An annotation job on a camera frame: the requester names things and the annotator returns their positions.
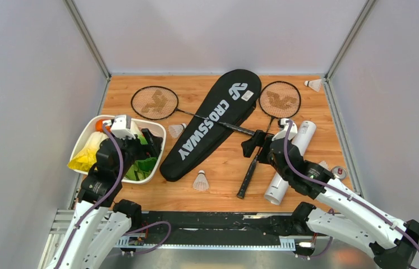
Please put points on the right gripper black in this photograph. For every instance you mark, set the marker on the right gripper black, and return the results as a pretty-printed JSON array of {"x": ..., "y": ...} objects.
[{"x": 260, "y": 139}]

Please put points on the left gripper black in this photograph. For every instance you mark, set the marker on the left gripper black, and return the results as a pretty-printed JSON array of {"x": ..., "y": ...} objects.
[{"x": 152, "y": 149}]

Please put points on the white shuttlecock tube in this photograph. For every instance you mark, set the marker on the white shuttlecock tube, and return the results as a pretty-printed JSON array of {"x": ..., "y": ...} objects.
[{"x": 296, "y": 149}]

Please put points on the shuttlecock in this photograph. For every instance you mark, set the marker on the shuttlecock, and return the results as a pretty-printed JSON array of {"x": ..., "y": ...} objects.
[
  {"x": 176, "y": 130},
  {"x": 201, "y": 183},
  {"x": 314, "y": 84},
  {"x": 324, "y": 165}
]

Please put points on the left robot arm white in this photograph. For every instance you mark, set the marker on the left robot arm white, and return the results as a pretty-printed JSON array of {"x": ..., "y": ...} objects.
[{"x": 98, "y": 223}]

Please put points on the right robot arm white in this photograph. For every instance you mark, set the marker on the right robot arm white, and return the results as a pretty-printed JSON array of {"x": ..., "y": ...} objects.
[{"x": 389, "y": 241}]

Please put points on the right badminton racket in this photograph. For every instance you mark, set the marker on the right badminton racket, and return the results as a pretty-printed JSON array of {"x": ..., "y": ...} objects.
[{"x": 278, "y": 99}]

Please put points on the badminton racket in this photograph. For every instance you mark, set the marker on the badminton racket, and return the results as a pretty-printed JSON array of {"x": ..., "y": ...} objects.
[
  {"x": 278, "y": 99},
  {"x": 158, "y": 102}
]

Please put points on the left badminton racket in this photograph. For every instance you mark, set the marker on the left badminton racket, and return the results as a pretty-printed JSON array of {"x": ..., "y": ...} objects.
[{"x": 158, "y": 102}]

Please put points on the green bok choy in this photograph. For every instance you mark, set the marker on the green bok choy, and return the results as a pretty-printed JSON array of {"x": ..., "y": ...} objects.
[{"x": 141, "y": 169}]

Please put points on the small orange pumpkin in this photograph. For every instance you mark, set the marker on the small orange pumpkin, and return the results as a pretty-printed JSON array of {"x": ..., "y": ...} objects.
[{"x": 103, "y": 124}]

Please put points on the white plastic tray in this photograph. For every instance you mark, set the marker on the white plastic tray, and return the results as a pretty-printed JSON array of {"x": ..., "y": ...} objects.
[{"x": 154, "y": 127}]

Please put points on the black racket bag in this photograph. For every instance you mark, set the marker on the black racket bag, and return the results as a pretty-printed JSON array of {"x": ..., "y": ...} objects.
[{"x": 230, "y": 100}]

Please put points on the shuttlecock beside tray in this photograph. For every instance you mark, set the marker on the shuttlecock beside tray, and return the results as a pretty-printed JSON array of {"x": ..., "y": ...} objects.
[{"x": 176, "y": 130}]

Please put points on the yellow napa cabbage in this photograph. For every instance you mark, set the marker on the yellow napa cabbage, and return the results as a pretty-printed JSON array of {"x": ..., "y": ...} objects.
[{"x": 86, "y": 157}]

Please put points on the energy drink can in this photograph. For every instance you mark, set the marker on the energy drink can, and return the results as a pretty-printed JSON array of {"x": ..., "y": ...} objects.
[{"x": 339, "y": 172}]

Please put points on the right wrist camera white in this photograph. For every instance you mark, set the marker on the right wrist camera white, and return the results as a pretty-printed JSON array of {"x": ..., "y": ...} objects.
[{"x": 284, "y": 129}]

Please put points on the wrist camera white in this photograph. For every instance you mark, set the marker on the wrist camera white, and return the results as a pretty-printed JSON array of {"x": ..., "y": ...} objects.
[
  {"x": 284, "y": 129},
  {"x": 121, "y": 127}
]

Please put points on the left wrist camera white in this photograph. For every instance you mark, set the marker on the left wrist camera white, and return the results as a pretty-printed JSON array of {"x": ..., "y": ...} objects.
[{"x": 121, "y": 127}]

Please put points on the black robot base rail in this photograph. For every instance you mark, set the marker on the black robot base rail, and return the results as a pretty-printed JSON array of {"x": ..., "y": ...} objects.
[{"x": 219, "y": 228}]

